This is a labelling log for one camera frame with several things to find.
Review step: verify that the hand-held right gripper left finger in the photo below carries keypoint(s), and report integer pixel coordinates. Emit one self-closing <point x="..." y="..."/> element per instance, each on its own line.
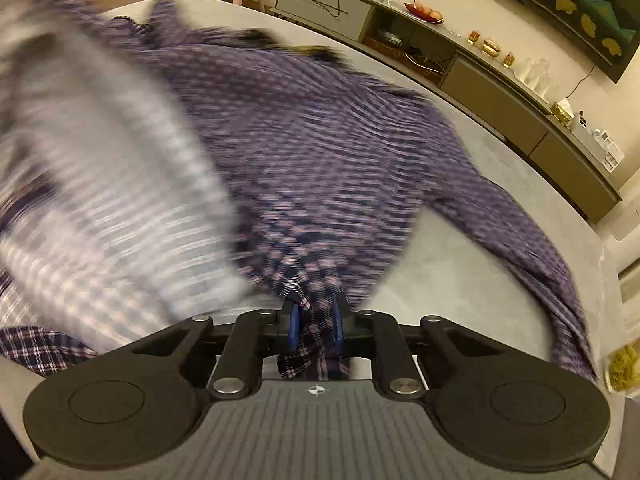
<point x="293" y="326"/>

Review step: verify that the long grey media cabinet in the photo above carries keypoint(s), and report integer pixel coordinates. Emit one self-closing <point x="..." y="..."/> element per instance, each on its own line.
<point x="500" y="85"/>

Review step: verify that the green and gold wall hanging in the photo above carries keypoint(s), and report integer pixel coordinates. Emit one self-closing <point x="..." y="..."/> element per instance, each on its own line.
<point x="575" y="0"/>

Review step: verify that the white storage box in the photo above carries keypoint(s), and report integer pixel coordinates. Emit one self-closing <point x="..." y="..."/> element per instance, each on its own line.
<point x="597" y="142"/>

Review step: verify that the red fruit plate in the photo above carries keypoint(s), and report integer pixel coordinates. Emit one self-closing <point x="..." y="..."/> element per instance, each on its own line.
<point x="424" y="11"/>

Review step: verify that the small golden ornament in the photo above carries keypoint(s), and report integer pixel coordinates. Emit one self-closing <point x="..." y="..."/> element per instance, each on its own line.
<point x="474" y="37"/>
<point x="509" y="60"/>

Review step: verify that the wide golden ornament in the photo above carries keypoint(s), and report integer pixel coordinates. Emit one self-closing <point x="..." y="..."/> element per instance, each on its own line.
<point x="491" y="47"/>

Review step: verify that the yellow bottle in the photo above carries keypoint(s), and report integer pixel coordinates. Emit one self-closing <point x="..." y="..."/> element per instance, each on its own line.
<point x="622" y="367"/>

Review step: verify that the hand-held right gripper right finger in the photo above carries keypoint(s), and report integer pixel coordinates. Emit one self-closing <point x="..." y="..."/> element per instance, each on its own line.
<point x="336" y="322"/>

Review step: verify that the clear drinking glasses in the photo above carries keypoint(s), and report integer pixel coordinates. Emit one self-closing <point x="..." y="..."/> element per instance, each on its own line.
<point x="534" y="74"/>

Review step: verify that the purple plaid shirt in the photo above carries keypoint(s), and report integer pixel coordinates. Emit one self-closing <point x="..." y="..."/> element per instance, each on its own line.
<point x="310" y="160"/>

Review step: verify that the golden tissue box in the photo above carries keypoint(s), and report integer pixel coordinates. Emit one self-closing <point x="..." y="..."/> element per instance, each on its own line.
<point x="562" y="111"/>

